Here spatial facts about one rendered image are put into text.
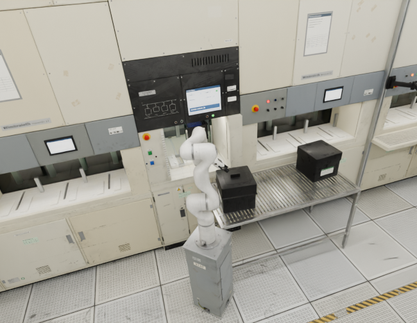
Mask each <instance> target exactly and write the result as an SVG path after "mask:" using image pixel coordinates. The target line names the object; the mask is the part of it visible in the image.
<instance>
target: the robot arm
mask: <svg viewBox="0 0 417 323"><path fill-rule="evenodd" d="M179 155H180V157H181V158H182V159H184V160H192V161H193V164H194V165H195V168H194V171H193V176H194V182H195V185H196V186H197V188H198V189H200V190H201V191H202V192H204V193H197V194H190V195H188V196H187V198H186V200H185V205H186V207H187V209H188V210H189V212H191V213H192V214H193V215H194V216H195V217H197V220H198V230H199V233H198V234H197V235H196V237H195V242H196V245H197V246H198V247H200V248H202V249H213V248H215V247H216V246H217V245H218V244H219V243H220V241H221V237H220V234H219V233H218V232H217V231H215V223H214V214H213V213H212V212H211V211H210V210H216V209H218V208H219V207H220V205H221V200H220V197H219V195H218V193H217V192H216V191H215V190H214V188H213V187H212V185H211V183H210V179H209V167H210V166H211V165H212V164H213V166H215V167H217V168H218V169H219V170H223V171H225V172H226V173H228V171H229V169H228V166H227V165H225V164H224V163H223V161H222V160H221V159H220V158H218V157H217V148H216V146H215V145H214V144H211V143H207V136H206V132H205V130H204V129H203V128H202V127H199V126H198V127H195V128H194V129H193V131H192V135H191V137H190V138H188V139H187V140H186V141H185V142H184V143H183V144H182V145H181V146H180V149H179Z"/></svg>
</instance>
